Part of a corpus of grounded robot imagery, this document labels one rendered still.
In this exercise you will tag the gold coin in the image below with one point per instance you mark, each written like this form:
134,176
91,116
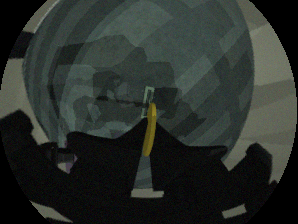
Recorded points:
150,128

